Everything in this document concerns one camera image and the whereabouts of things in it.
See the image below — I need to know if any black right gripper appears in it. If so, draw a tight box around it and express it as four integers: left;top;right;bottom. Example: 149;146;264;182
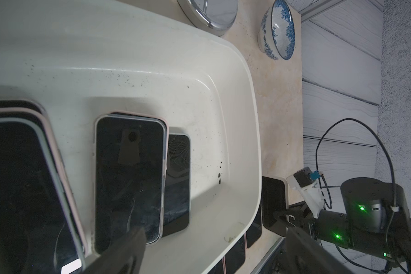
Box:
273;207;349;248

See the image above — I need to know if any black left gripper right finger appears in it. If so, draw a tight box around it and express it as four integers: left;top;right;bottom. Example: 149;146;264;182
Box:
285;227;352;274

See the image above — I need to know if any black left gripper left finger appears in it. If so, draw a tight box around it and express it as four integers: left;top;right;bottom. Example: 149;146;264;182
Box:
82;227;146;274

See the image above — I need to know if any pink case phone front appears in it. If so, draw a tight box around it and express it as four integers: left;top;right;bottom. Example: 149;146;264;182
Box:
245;206;262;249

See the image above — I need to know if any mint green case phone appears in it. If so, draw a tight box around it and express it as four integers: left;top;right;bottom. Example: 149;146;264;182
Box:
0;117;82;274

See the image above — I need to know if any blue purple case phone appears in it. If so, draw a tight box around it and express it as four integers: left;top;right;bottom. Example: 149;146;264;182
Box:
94;111;169;254

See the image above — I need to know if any purple case phone back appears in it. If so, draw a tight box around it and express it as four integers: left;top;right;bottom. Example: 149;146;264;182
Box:
0;99;47;115

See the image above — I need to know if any grey green case phone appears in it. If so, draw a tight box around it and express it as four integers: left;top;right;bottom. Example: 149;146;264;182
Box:
0;107;90;256

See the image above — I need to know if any light green case phone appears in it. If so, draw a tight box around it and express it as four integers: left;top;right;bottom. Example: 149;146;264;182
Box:
208;259;225;274

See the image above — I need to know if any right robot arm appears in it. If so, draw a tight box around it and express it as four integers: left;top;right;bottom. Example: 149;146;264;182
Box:
273;177;411;274

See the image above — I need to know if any pale pink case phone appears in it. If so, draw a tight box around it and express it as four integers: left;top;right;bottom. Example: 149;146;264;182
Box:
261;177;287;237

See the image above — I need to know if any pink case phone behind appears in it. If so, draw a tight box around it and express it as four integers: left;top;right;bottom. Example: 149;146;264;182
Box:
224;236;245;274

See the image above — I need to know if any white plastic storage box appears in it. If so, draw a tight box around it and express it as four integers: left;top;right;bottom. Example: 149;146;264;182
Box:
0;1;261;274

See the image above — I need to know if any blue white porcelain bowl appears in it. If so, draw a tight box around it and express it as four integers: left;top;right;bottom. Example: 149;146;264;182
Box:
258;0;295;60

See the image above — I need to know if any metal glass rack stand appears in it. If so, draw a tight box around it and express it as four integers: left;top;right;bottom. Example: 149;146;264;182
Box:
177;0;239;37

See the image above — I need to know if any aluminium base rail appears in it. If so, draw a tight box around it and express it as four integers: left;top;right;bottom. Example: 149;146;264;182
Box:
251;238;285;274

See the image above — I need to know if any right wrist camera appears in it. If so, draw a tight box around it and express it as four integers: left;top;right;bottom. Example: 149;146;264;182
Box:
286;167;325;219

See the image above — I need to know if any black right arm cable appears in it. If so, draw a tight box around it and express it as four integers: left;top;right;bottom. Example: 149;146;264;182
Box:
314;118;398;210

